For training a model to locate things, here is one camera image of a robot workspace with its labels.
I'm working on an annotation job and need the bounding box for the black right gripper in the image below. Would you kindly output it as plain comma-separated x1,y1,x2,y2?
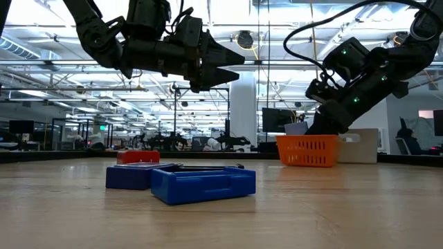
305,73,399,136

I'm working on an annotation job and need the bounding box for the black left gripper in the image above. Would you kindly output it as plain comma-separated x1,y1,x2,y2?
119,29,246,94

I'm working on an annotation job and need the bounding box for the orange plastic basket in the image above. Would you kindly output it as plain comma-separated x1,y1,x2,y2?
275,134,341,169

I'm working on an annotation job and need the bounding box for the red wall charger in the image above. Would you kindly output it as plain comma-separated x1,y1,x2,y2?
116,149,161,165

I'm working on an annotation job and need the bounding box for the dark blue ribbed timer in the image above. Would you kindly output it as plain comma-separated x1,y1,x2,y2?
105,163,183,191

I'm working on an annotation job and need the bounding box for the grey plastic bin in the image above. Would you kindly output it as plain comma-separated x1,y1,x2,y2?
337,128,379,165

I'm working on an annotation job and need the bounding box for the small dark monitor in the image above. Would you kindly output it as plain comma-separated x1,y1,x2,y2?
8,120,35,136
262,107,296,134

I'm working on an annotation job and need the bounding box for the person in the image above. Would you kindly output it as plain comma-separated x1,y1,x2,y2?
396,127,422,156

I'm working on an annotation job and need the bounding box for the blue cased digital timer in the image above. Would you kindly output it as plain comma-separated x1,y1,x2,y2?
150,167,257,206

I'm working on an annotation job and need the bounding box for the black ceiling cord reel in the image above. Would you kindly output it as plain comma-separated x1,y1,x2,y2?
236,30,255,50

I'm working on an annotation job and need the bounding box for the black hanging cable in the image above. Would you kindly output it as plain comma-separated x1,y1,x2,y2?
266,0,271,111
257,0,261,153

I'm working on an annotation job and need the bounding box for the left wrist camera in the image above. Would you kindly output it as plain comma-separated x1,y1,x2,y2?
172,14,204,44

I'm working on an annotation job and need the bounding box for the black stand frame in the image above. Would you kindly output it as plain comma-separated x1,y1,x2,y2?
172,86,231,153

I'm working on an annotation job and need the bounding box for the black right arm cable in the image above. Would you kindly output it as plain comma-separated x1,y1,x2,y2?
282,0,426,84

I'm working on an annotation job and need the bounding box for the black aluminium table frame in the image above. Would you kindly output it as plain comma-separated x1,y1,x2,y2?
0,151,443,164

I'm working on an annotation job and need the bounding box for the yellow hanging cable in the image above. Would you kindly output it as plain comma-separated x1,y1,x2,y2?
309,0,321,80

